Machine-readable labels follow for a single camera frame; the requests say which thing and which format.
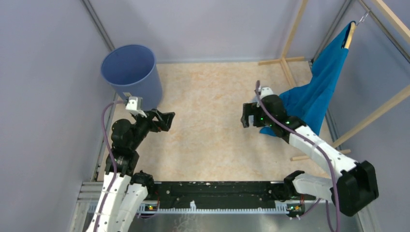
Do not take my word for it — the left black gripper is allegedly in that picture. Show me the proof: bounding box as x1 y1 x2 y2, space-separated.
129 107 175 149

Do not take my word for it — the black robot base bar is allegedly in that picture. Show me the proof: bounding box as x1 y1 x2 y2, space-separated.
146 181 315 210

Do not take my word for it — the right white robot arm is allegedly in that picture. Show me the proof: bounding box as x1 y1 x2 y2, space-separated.
241 94 379 217

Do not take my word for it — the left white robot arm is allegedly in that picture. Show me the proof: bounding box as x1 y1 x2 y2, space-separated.
87 109 175 232

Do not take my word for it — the blue plastic trash bin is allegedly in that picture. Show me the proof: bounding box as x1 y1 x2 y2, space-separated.
101 44 163 110

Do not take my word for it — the blue cloth on hanger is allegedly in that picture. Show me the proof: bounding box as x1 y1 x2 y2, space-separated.
279 21 354 135

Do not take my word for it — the wooden clothes hanger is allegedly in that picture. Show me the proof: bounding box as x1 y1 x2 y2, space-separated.
343 22 356 49

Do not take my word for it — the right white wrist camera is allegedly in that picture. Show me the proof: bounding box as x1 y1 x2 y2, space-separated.
258 87 275 99

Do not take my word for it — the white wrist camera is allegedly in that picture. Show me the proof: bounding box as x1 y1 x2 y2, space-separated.
258 87 275 99
125 96 147 117

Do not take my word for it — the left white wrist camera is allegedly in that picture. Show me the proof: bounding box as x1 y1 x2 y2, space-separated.
125 96 147 117

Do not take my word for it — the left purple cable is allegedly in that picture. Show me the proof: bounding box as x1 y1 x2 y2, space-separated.
92 100 129 232

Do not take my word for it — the wooden frame rack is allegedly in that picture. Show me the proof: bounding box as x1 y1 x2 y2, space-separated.
258 0 410 162

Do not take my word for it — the grey slotted cable duct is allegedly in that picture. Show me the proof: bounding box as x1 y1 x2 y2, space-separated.
86 201 289 215

